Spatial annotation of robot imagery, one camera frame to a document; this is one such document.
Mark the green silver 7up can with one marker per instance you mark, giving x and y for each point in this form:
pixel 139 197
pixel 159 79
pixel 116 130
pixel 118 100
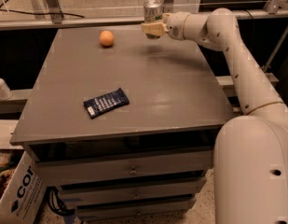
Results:
pixel 152 12

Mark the white plastic bottle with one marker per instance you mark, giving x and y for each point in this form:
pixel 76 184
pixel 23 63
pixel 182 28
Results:
pixel 5 91

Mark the dark blue snack packet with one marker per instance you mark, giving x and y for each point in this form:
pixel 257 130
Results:
pixel 105 103

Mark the white cardboard box with print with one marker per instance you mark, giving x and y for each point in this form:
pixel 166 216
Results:
pixel 23 196

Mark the metal frame rail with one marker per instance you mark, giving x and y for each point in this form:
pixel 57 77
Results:
pixel 113 21

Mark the orange fruit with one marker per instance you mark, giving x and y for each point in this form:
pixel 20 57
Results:
pixel 106 38

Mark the grey drawer cabinet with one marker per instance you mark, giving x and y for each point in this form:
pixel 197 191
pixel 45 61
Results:
pixel 146 157

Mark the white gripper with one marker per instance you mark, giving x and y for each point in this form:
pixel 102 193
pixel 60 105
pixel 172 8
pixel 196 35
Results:
pixel 174 25

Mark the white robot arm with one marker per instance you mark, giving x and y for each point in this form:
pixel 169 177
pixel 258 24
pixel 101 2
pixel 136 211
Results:
pixel 250 161

